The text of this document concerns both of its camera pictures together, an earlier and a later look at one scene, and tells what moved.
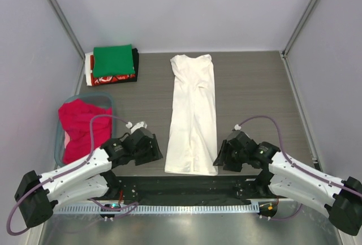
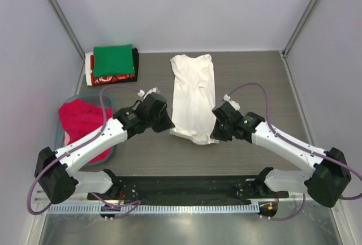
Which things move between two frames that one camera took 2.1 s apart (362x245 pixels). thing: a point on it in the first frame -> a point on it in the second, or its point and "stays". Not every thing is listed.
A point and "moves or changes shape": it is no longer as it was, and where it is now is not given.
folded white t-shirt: (87, 68) stays
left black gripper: (154, 153) -> (167, 123)
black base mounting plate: (185, 188) stays
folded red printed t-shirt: (105, 80) stays
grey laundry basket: (98, 99) stays
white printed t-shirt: (192, 141) moves or changes shape
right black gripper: (225, 152) -> (217, 134)
